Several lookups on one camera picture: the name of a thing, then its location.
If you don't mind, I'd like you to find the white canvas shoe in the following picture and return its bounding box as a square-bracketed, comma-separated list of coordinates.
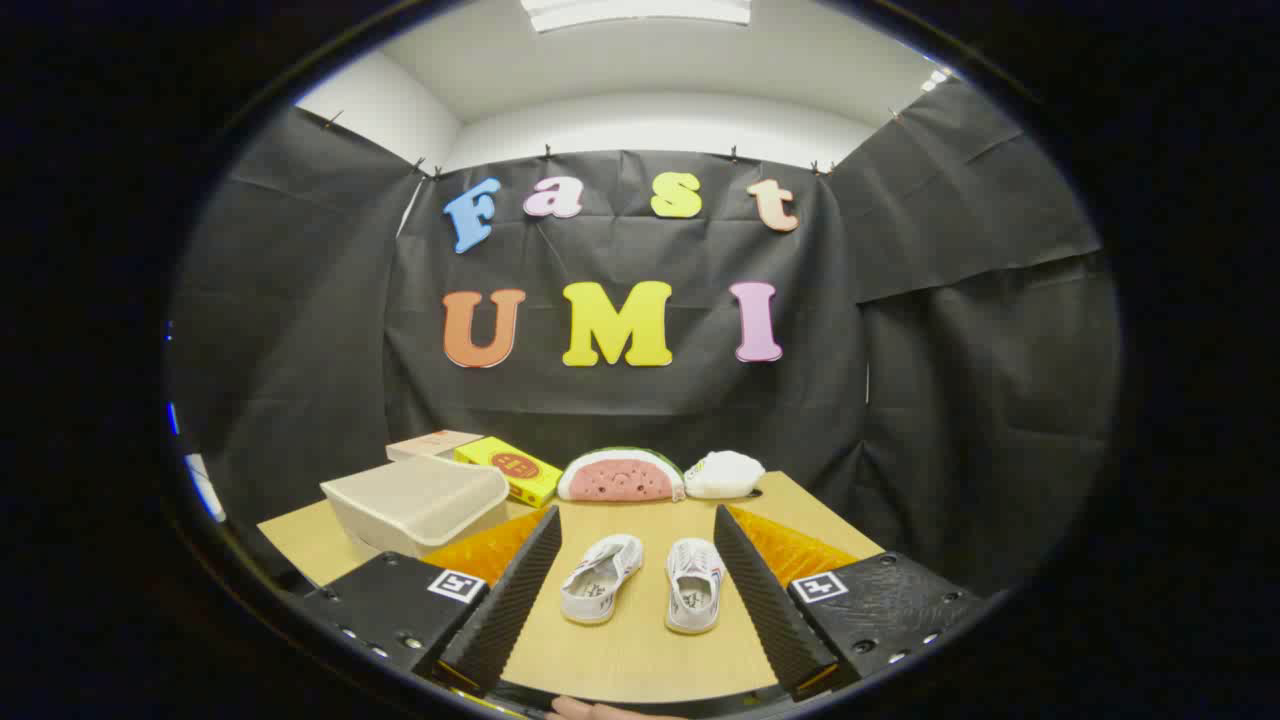
[665, 538, 728, 636]
[560, 534, 645, 627]

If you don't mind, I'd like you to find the beige fabric storage box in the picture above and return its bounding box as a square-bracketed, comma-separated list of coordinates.
[320, 455, 511, 559]

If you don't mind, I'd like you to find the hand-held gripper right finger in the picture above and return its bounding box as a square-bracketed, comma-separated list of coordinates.
[713, 504, 991, 703]

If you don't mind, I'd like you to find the yellow box with red circle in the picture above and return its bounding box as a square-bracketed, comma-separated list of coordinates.
[454, 437, 564, 508]

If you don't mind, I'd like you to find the watermelon slice plush toy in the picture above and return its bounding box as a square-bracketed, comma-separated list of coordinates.
[557, 447, 687, 503]

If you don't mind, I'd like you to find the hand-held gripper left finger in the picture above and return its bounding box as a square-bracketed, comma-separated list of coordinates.
[297, 505, 563, 698]

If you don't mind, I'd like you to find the white plush toy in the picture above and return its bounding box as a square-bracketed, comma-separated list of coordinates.
[684, 450, 767, 500]

